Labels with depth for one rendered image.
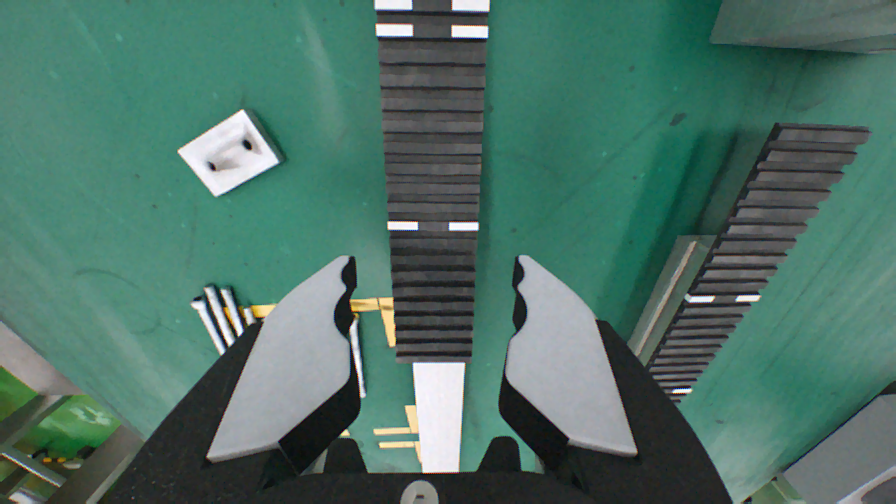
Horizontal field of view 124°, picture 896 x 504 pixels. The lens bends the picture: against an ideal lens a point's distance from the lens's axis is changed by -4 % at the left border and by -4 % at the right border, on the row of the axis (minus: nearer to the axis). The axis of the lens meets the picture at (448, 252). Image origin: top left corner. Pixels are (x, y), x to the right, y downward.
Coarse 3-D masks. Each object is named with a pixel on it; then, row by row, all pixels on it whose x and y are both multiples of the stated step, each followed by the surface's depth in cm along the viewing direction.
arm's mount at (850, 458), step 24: (864, 408) 31; (888, 408) 29; (840, 432) 33; (864, 432) 31; (888, 432) 29; (816, 456) 35; (840, 456) 33; (864, 456) 31; (888, 456) 29; (792, 480) 38; (816, 480) 35; (840, 480) 33; (864, 480) 31
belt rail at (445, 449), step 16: (416, 368) 20; (432, 368) 20; (448, 368) 20; (464, 368) 20; (416, 384) 21; (432, 384) 21; (448, 384) 21; (416, 400) 22; (432, 400) 22; (448, 400) 22; (432, 416) 23; (448, 416) 23; (432, 432) 25; (448, 432) 25; (432, 448) 26; (448, 448) 26; (432, 464) 28; (448, 464) 28
